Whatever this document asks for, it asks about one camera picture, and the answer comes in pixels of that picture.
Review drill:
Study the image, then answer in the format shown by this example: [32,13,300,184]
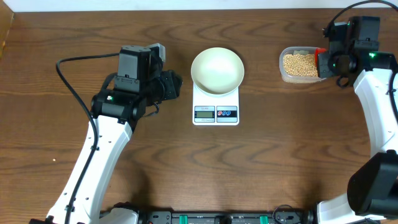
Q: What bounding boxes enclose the clear plastic container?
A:
[279,47,324,83]

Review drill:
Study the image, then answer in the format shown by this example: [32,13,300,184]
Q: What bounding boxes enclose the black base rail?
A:
[105,203,318,224]

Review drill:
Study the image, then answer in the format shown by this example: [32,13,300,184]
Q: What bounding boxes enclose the beige bowl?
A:
[190,47,245,95]

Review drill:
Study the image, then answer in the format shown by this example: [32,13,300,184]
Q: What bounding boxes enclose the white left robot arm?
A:
[43,44,183,223]

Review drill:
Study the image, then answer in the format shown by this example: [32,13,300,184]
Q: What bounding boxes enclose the red measuring scoop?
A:
[315,47,327,66]

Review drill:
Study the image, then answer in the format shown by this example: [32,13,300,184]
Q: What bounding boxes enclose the yellow soybeans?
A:
[282,54,318,77]

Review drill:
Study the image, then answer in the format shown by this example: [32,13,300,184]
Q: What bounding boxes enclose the white digital kitchen scale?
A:
[192,85,240,126]

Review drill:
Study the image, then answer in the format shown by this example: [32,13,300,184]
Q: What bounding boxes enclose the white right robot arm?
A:
[314,16,397,223]

